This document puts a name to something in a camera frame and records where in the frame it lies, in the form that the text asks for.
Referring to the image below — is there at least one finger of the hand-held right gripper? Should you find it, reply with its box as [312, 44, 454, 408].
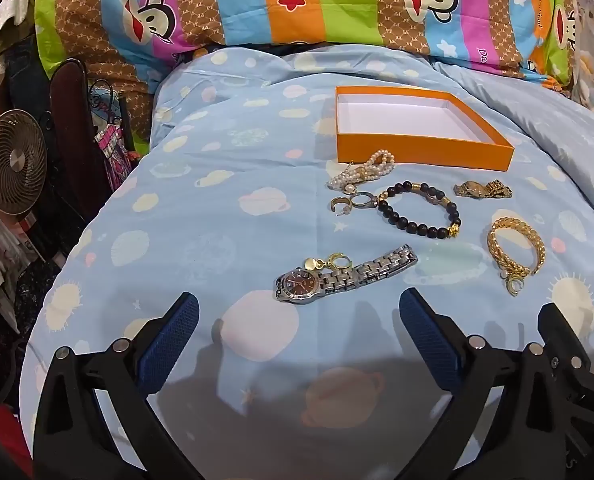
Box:
[537, 302, 594, 377]

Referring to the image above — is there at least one gold heart earring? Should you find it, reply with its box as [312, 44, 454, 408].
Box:
[304, 252, 350, 275]

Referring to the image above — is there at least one gold chain bracelet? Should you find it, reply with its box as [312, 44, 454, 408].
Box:
[487, 216, 548, 278]

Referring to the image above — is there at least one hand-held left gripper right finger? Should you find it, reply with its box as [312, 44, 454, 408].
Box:
[399, 287, 570, 480]

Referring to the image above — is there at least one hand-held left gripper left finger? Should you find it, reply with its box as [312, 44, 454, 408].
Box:
[33, 292, 200, 480]

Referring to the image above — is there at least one light blue printed blanket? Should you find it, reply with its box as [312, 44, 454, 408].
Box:
[19, 45, 594, 480]

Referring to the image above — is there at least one gold wristwatch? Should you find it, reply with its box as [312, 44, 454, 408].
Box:
[453, 178, 513, 200]

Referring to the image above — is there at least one pink plaid bag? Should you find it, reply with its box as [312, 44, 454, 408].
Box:
[94, 122, 134, 192]

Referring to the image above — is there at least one small white desk fan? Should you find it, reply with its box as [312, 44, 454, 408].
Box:
[0, 109, 48, 219]

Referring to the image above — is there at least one silver wristwatch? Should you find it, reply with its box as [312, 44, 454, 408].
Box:
[275, 244, 419, 305]

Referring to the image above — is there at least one colourful monkey print quilt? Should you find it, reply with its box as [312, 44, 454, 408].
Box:
[34, 0, 585, 146]

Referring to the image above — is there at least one dark wooden chair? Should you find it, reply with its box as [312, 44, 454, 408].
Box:
[49, 57, 112, 221]

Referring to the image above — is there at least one white pearl bracelet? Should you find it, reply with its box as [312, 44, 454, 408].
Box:
[325, 150, 395, 195]

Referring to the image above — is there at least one black bead bracelet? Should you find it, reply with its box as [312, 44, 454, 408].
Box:
[377, 181, 462, 240]

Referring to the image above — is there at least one orange cardboard box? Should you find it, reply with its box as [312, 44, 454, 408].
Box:
[335, 86, 515, 172]

